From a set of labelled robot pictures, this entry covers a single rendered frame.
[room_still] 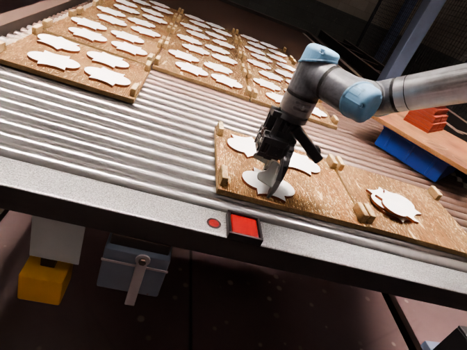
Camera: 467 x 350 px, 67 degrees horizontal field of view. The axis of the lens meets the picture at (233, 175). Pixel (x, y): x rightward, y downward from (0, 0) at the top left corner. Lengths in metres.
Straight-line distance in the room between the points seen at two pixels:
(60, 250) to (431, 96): 0.82
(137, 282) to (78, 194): 0.23
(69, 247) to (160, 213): 0.21
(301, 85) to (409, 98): 0.22
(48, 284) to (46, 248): 0.08
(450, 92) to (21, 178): 0.83
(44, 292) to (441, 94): 0.92
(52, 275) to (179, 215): 0.31
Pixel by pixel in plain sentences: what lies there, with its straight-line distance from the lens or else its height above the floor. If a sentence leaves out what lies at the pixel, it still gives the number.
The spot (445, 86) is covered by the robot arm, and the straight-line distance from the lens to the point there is 0.80.
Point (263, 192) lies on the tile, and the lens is 0.87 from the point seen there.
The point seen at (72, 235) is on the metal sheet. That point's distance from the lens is 0.80.
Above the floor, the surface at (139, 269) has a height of 0.79.
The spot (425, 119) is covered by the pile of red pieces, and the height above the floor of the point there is 1.09.
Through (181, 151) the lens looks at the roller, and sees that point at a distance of 0.97.
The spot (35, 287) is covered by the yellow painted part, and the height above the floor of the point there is 0.67.
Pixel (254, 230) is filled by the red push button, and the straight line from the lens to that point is 0.77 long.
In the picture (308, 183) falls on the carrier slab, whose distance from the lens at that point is 1.04.
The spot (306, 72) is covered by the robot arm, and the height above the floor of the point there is 1.24.
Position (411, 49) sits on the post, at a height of 1.28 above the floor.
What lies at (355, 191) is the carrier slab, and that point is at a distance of 1.14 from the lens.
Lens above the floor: 1.38
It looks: 30 degrees down
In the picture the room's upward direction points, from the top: 23 degrees clockwise
